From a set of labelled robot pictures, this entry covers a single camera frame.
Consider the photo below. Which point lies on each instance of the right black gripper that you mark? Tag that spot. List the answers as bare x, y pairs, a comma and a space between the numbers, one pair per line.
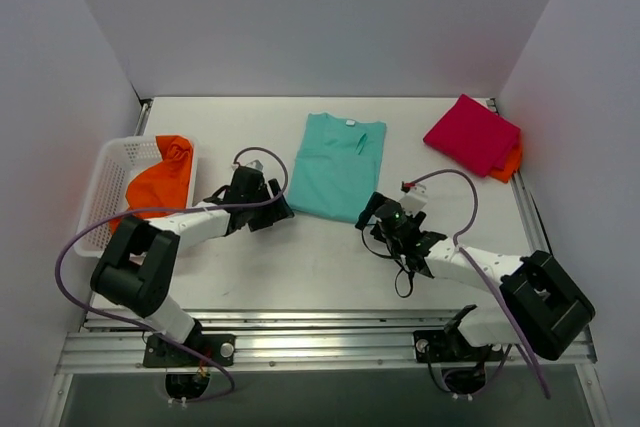
375, 217

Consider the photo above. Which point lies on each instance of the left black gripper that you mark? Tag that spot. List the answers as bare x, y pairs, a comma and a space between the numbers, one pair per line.
270, 208

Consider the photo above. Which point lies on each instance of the teal t-shirt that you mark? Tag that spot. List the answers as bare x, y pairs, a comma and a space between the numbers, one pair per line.
337, 167

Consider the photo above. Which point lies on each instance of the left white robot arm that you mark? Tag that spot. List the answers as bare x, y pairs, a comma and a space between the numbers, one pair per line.
137, 266

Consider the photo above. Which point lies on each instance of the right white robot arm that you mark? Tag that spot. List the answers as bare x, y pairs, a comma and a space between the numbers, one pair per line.
539, 304

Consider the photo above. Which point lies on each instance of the orange t-shirt in basket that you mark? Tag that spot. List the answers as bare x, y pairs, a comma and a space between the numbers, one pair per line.
166, 181

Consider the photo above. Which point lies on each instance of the folded magenta t-shirt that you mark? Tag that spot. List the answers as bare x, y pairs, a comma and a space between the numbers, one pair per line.
473, 136

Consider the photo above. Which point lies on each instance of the white plastic basket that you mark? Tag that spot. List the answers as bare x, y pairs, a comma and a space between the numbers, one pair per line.
121, 160

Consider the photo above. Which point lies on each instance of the folded orange t-shirt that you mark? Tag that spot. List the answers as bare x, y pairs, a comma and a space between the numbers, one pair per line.
510, 165

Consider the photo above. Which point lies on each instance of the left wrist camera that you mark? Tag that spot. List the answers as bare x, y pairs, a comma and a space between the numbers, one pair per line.
254, 165

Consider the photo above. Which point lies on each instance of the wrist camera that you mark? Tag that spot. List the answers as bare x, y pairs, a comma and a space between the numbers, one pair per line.
254, 165
414, 198

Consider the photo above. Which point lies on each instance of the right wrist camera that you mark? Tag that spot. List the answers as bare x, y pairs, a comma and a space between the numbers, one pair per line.
414, 198

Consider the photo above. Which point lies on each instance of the aluminium mounting rail frame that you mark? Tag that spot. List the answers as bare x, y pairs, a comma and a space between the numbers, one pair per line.
353, 368

